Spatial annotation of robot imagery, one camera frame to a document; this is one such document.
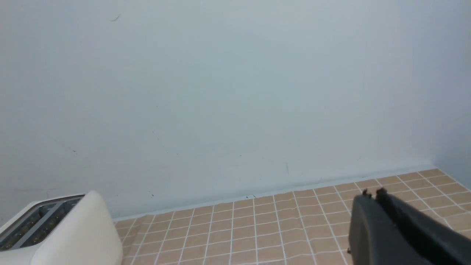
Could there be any white two-slot toaster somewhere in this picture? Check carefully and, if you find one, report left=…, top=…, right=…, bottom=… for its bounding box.
left=0, top=191, right=123, bottom=265

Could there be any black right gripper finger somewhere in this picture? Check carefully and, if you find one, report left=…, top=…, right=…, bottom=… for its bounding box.
left=348, top=188, right=471, bottom=265

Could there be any orange checked tablecloth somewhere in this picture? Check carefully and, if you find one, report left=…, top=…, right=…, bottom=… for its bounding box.
left=115, top=168, right=471, bottom=265

